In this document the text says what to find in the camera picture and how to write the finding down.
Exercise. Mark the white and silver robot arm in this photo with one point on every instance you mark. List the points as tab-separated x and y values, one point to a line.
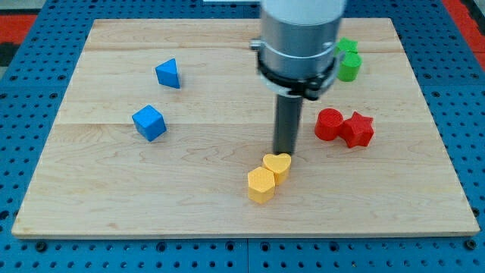
296	47

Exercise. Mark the yellow heart block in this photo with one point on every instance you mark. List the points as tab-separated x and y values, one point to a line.
279	165

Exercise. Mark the yellow hexagon block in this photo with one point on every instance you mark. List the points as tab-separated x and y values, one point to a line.
261	185

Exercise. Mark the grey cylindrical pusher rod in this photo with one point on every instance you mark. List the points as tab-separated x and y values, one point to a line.
286	124

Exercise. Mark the light wooden board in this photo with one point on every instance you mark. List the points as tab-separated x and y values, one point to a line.
99	178

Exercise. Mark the red cylinder block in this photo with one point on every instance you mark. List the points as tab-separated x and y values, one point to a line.
328	124

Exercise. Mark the blue cube block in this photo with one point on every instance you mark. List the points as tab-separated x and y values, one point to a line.
149	122

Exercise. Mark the blue triangular prism block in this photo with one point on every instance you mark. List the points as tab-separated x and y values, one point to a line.
167	74

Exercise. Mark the red star block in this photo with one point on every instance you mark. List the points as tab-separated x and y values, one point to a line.
357	130

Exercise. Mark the green cylinder block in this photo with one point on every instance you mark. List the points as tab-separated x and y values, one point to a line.
349	67

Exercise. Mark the green star block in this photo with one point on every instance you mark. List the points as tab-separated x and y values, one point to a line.
347	45

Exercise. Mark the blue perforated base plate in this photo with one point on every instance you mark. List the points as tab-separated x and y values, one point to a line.
32	88

